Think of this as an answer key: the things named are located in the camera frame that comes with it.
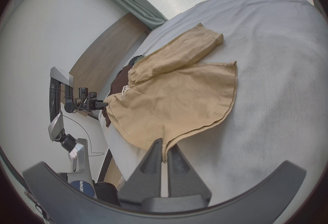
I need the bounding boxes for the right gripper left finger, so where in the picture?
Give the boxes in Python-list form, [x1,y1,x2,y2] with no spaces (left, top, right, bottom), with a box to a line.
[118,138,163,204]

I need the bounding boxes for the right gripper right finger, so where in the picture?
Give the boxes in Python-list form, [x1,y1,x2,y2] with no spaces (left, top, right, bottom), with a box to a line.
[167,143,213,203]

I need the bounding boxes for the tan shorts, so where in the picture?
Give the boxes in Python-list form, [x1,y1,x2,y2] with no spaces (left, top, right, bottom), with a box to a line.
[104,23,237,164]

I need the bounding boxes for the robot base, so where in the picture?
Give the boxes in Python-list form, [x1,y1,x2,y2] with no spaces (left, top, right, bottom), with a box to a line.
[57,138,96,199]

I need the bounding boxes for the brown garment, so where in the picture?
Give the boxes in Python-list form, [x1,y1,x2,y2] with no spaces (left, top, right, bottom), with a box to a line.
[101,65,135,128]

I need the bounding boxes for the black cable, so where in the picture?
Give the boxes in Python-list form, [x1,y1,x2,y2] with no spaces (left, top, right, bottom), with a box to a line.
[63,115,105,157]

